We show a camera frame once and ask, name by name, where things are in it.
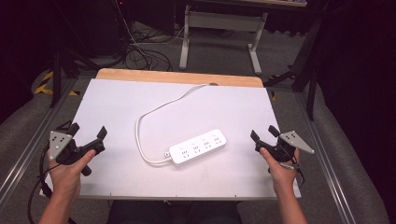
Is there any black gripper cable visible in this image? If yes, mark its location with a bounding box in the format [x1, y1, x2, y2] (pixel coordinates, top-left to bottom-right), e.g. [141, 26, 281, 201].
[27, 144, 78, 224]
[266, 154, 307, 189]

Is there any white metal desk frame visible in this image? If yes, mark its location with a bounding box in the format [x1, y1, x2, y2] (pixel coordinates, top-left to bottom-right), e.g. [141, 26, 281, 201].
[178, 4, 269, 76]

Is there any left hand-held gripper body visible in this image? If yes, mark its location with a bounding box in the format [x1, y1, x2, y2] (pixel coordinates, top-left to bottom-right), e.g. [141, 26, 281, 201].
[49, 129, 106, 177]

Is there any wooden desk top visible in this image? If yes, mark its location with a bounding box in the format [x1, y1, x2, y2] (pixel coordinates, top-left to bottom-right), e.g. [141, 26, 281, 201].
[239, 0, 308, 7]

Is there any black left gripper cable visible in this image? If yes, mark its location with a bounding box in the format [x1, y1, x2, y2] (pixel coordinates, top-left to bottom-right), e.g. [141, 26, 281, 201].
[27, 144, 78, 224]

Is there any white power strip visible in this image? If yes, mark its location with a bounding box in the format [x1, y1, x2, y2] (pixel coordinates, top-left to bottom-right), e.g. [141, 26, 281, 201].
[167, 128, 228, 165]

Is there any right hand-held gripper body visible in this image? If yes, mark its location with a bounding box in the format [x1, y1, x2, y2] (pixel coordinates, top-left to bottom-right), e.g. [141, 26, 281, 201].
[254, 130, 316, 163]

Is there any yellow black floor tape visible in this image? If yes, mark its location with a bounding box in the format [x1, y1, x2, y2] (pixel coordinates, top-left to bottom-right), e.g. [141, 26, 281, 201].
[34, 70, 81, 97]

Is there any black metal stand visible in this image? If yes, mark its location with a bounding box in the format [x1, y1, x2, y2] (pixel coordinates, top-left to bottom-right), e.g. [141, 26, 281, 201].
[262, 17, 323, 121]
[49, 27, 102, 109]

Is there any person's left hand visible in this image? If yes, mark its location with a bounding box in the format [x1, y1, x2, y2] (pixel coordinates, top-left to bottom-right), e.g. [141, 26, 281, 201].
[46, 148, 97, 200]

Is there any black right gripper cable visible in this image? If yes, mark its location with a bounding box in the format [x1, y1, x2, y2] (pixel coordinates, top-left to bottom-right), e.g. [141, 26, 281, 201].
[266, 154, 307, 189]

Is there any person's right hand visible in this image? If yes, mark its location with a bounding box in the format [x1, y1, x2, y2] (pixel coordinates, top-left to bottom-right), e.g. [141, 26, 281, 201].
[259, 147, 302, 195]

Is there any bundle of floor cables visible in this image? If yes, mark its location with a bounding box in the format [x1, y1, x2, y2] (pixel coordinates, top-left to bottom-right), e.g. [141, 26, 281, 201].
[120, 18, 186, 73]

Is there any aluminium rail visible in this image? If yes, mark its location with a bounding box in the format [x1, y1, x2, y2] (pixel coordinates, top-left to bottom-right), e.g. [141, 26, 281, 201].
[0, 77, 78, 202]
[294, 91, 358, 224]

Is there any white power strip cable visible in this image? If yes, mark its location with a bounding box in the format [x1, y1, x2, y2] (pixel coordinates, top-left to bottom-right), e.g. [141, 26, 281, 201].
[134, 83, 216, 166]

